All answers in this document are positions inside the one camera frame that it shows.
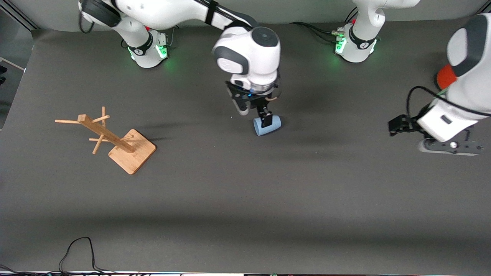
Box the light blue plastic cup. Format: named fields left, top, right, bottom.
left=253, top=115, right=282, bottom=136

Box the orange can with silver lid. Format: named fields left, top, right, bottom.
left=436, top=64, right=458, bottom=91

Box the wooden mug tree stand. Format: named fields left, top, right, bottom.
left=54, top=106, right=157, bottom=175

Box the black left base cable with plugs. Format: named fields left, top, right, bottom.
left=289, top=21, right=340, bottom=42

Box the looped black cable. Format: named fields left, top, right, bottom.
left=58, top=237, right=116, bottom=274

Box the black cable along table edge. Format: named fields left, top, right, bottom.
left=0, top=264, right=181, bottom=276

